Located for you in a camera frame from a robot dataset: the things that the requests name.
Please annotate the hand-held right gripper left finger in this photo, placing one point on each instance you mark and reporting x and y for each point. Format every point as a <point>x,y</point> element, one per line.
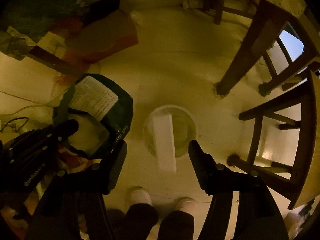
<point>117,166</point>

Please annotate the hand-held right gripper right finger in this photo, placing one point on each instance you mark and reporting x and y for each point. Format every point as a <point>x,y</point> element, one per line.
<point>200,166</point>

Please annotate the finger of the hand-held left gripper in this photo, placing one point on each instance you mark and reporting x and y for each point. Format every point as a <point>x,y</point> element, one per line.
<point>66,128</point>

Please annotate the clear plastic cup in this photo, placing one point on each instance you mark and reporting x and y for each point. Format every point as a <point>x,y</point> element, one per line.
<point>185,127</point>

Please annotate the white carton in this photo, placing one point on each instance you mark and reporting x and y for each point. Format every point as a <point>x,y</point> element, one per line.
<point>165,142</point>

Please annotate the dark green bag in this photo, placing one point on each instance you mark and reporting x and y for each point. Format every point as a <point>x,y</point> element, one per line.
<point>120,120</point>

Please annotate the red and white packet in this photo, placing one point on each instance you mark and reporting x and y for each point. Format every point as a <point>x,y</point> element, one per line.
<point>75,161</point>

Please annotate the person's left shoe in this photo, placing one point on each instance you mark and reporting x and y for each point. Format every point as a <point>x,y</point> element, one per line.
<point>138,195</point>

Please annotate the person's shoe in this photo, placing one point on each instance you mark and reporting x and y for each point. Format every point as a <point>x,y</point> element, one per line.
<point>185,203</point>
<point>138,195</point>

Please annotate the person's right shoe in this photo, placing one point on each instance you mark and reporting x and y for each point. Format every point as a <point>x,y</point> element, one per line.
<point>185,203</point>

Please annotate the printed white paper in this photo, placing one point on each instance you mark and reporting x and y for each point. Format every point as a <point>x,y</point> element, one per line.
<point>95,97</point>

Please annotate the person's right leg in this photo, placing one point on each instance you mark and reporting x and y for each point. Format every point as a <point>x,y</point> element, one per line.
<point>176,226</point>

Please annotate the orange cardboard box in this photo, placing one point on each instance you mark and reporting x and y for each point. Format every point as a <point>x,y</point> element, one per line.
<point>110,37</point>

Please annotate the wooden chair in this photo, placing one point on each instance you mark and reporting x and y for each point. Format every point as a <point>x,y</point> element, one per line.
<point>220,2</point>
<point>300,130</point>

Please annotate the wooden table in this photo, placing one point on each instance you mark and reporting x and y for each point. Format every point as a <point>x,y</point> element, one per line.
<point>250,55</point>

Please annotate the green printed cloth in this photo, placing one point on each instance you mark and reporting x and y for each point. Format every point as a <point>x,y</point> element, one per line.
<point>37,7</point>

